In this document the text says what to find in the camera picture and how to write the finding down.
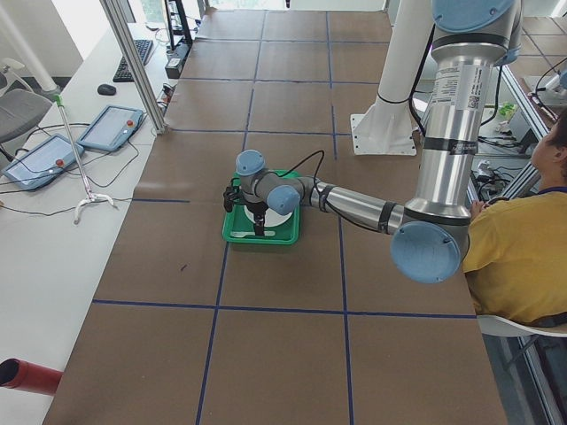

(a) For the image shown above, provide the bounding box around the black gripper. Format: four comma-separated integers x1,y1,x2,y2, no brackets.
245,202,268,236

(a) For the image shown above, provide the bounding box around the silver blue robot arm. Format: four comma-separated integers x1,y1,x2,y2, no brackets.
223,1,523,283

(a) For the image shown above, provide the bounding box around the white round plate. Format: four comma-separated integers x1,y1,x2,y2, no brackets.
244,206,292,228

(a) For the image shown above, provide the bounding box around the green plastic tray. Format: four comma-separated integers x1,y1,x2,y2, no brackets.
221,168,304,245

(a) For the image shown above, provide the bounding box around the brown paper table cover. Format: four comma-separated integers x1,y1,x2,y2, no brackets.
45,11,507,424

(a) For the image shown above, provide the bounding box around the far blue teach pendant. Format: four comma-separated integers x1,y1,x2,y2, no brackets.
77,104,144,152

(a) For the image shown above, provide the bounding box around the blue teach pendant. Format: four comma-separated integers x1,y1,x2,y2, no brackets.
77,104,144,152
2,134,76,190

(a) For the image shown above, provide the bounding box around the black power strip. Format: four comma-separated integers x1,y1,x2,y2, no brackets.
165,43,190,80

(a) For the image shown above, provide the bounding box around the black computer mouse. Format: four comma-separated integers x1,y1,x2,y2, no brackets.
97,84,117,97

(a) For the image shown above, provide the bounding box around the black keyboard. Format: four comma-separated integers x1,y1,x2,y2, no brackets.
112,39,154,84

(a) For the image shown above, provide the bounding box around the near blue teach pendant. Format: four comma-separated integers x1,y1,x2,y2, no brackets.
2,134,76,190

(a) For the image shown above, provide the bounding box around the silver reacher grabber tool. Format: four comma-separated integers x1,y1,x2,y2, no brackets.
55,95,116,225

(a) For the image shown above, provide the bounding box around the white chair seat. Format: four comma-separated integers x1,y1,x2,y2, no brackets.
477,315,566,338

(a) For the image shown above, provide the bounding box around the person in yellow shirt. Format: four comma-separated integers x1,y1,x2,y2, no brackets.
462,113,566,326

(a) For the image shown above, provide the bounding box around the grey office chair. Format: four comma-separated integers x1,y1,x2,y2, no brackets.
1,58,52,143

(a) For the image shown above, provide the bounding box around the red cylinder tube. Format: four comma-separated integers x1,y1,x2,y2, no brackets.
1,359,63,396

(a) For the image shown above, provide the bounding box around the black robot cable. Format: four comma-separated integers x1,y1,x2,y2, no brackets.
276,150,400,231

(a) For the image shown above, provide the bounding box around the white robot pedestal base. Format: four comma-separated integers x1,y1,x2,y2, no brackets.
351,0,433,156

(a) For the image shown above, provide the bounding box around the aluminium frame post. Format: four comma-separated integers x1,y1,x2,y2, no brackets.
99,0,167,135

